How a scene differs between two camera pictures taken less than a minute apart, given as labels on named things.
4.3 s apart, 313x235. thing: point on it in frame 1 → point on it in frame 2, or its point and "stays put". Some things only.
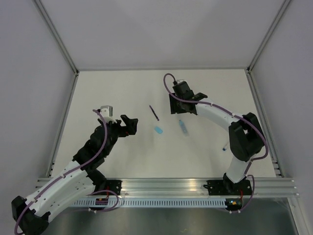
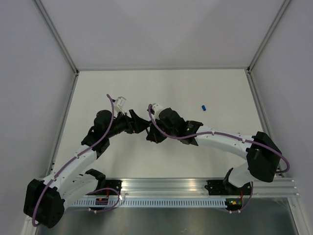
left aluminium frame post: [56, 35] stays put
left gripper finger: [130, 130] → [139, 129]
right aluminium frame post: [267, 35] stays put
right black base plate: [226, 187] stays put
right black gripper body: [175, 105] → [158, 137]
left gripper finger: [129, 122] → [138, 121]
